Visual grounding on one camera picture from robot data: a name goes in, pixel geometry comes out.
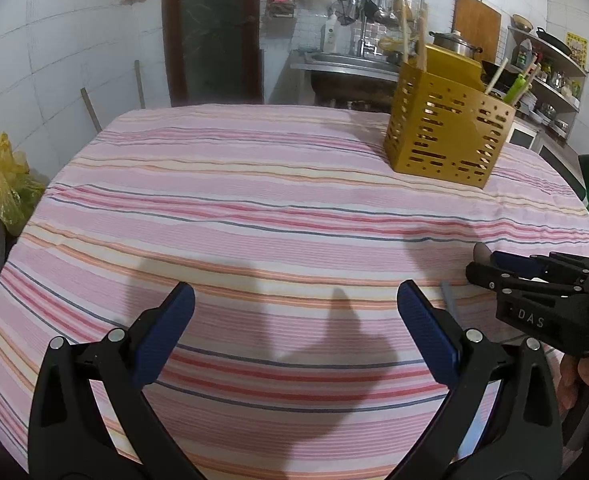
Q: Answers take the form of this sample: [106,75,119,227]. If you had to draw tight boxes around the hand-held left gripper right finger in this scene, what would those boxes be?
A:
[387,280,564,480]

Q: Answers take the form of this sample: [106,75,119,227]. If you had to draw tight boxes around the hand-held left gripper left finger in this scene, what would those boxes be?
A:
[28,281,210,480]

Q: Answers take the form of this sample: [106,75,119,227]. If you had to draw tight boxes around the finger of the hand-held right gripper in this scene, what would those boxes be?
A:
[489,251,589,282]
[466,260,589,299]

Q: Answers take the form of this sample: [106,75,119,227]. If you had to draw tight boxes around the metal spoon with blue handle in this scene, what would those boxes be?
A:
[441,242,495,317]

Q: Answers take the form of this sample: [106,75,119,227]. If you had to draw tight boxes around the yellow perforated utensil holder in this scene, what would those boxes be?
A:
[383,42,519,190]

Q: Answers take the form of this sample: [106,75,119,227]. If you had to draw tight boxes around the green plastic utensil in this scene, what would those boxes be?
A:
[503,73,532,107]

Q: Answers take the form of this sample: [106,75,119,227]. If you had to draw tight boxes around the pink striped tablecloth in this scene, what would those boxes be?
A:
[0,104,589,480]

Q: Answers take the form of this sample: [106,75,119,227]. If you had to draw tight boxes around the black wok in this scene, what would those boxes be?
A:
[481,59,521,87]

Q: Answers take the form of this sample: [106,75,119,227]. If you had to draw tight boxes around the yellow plastic bag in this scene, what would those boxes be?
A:
[0,131,51,237]

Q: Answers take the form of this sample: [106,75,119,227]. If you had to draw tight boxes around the steel pot with lid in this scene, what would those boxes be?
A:
[429,30,484,62]

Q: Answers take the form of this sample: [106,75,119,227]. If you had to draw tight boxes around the wooden stick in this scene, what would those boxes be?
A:
[132,59,146,111]
[79,87,101,134]

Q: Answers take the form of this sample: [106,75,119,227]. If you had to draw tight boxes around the wooden cutting board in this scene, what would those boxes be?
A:
[451,0,504,64]

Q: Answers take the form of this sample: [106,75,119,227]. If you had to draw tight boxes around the steel sink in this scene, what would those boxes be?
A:
[288,51,406,108]

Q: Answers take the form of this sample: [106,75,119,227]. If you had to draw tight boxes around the white plastic bottle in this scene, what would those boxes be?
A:
[321,14,351,54]

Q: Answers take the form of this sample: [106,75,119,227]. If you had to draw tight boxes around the dark wooden door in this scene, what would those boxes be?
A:
[161,0,266,109]

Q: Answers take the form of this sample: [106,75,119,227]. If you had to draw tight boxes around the wall shelf with kitchenware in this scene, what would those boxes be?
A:
[503,24,589,147]

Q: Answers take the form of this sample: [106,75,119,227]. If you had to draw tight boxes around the yellow wall poster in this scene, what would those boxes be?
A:
[563,31,589,67]

